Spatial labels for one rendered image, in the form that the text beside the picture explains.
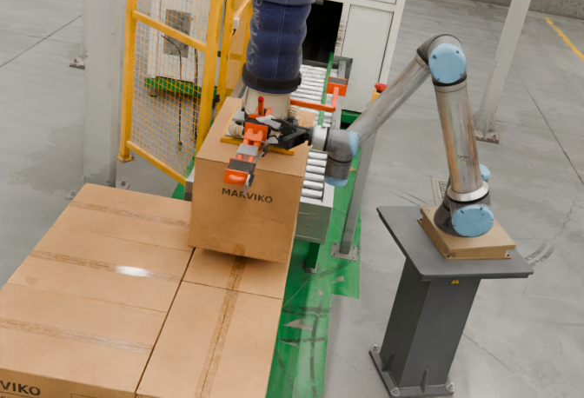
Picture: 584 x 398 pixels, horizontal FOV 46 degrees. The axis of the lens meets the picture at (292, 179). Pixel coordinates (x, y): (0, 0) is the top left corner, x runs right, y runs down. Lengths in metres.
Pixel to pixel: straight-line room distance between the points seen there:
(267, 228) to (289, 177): 0.24
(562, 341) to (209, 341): 2.10
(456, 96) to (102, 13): 2.13
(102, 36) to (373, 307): 2.03
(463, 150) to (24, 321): 1.61
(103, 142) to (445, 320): 2.19
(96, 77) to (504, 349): 2.59
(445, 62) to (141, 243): 1.42
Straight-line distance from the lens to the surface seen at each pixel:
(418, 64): 2.49
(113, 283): 2.69
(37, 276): 2.74
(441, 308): 3.00
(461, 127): 2.43
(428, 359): 3.17
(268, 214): 2.60
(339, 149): 2.47
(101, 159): 4.18
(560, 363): 3.78
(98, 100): 4.03
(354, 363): 3.32
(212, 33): 3.78
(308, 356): 3.29
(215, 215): 2.64
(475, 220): 2.59
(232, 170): 2.16
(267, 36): 2.54
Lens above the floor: 2.17
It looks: 27 degrees down
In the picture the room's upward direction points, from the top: 10 degrees clockwise
